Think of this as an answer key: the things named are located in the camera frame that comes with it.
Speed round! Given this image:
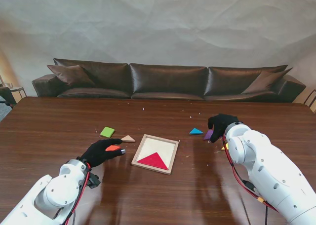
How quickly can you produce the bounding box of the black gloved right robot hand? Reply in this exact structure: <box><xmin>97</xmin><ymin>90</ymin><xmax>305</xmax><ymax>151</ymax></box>
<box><xmin>207</xmin><ymin>113</ymin><xmax>244</xmax><ymax>144</ymax></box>

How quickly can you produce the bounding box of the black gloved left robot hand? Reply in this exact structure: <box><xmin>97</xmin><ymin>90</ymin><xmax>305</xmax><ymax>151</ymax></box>
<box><xmin>79</xmin><ymin>138</ymin><xmax>126</xmax><ymax>168</ymax></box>

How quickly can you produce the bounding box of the purple triangle piece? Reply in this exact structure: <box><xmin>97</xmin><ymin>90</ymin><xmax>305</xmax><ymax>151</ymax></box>
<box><xmin>202</xmin><ymin>129</ymin><xmax>215</xmax><ymax>141</ymax></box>

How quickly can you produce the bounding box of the small beige triangle piece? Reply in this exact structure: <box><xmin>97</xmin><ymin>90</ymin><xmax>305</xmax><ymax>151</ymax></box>
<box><xmin>120</xmin><ymin>135</ymin><xmax>136</xmax><ymax>144</ymax></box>

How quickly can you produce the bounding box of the large red triangle piece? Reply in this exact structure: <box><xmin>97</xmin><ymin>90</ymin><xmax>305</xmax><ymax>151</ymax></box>
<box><xmin>136</xmin><ymin>152</ymin><xmax>169</xmax><ymax>171</ymax></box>

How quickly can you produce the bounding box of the square wooden tangram tray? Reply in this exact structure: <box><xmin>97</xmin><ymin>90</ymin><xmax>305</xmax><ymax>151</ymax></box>
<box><xmin>130</xmin><ymin>133</ymin><xmax>180</xmax><ymax>176</ymax></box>

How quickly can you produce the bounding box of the green square piece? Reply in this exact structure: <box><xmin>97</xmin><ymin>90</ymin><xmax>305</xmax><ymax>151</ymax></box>
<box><xmin>99</xmin><ymin>126</ymin><xmax>116</xmax><ymax>139</ymax></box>

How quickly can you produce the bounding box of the brown sofa cushion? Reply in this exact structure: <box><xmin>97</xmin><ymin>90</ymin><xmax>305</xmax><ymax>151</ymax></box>
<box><xmin>241</xmin><ymin>67</ymin><xmax>294</xmax><ymax>96</ymax></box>
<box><xmin>46</xmin><ymin>65</ymin><xmax>96</xmax><ymax>88</ymax></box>

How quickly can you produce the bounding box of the brown leather sofa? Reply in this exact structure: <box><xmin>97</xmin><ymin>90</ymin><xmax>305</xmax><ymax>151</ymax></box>
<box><xmin>31</xmin><ymin>58</ymin><xmax>307</xmax><ymax>104</ymax></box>

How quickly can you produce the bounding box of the side table with metal legs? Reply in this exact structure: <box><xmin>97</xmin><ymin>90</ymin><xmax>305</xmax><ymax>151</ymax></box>
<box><xmin>0</xmin><ymin>74</ymin><xmax>28</xmax><ymax>109</ymax></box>

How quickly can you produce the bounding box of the red and black left arm cable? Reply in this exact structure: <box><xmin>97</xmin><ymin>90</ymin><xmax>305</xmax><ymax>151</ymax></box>
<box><xmin>53</xmin><ymin>162</ymin><xmax>91</xmax><ymax>225</ymax></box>

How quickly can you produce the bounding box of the red and black arm cable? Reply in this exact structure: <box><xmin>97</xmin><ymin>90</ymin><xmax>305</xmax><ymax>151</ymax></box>
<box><xmin>53</xmin><ymin>162</ymin><xmax>91</xmax><ymax>225</ymax></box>
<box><xmin>222</xmin><ymin>133</ymin><xmax>281</xmax><ymax>225</ymax></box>

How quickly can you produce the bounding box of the red and black right arm cable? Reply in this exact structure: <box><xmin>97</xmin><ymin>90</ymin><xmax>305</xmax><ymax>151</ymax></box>
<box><xmin>222</xmin><ymin>133</ymin><xmax>281</xmax><ymax>225</ymax></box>

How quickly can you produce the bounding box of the dark metal chair frame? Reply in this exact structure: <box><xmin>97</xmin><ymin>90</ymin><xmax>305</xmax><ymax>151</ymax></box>
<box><xmin>303</xmin><ymin>89</ymin><xmax>316</xmax><ymax>113</ymax></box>

